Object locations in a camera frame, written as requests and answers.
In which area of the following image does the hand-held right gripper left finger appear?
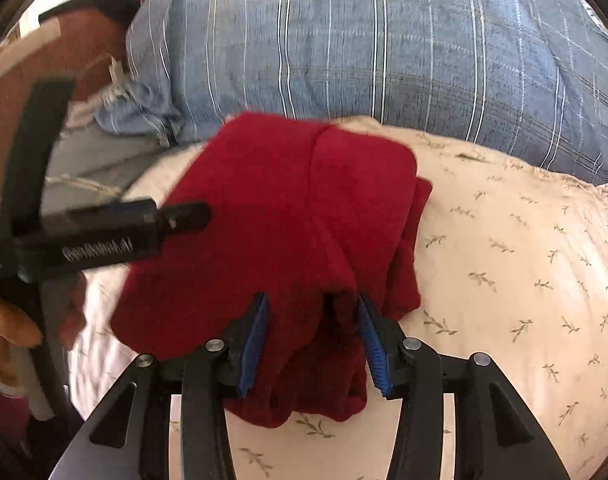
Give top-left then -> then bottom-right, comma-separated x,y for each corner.
48,292 -> 269,480

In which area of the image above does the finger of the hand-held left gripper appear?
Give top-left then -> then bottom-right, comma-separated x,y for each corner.
153,201 -> 213,249

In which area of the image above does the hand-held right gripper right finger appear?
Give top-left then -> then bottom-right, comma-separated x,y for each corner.
358,292 -> 570,480

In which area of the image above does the red knit garment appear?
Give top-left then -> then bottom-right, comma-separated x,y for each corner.
110,111 -> 433,428

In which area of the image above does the person's left forearm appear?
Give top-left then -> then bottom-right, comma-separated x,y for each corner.
0,347 -> 57,461

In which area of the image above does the person's left hand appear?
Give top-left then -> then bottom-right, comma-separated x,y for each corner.
0,279 -> 88,379

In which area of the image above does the grey striped bed sheet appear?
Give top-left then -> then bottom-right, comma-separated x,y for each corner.
38,110 -> 185,216

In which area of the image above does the cream leaf-print pillow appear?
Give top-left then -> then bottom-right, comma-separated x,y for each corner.
66,115 -> 608,480

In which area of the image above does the white charger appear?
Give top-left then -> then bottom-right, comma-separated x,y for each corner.
108,57 -> 129,86

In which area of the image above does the brown headboard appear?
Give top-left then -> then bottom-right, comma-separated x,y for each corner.
0,10 -> 134,241

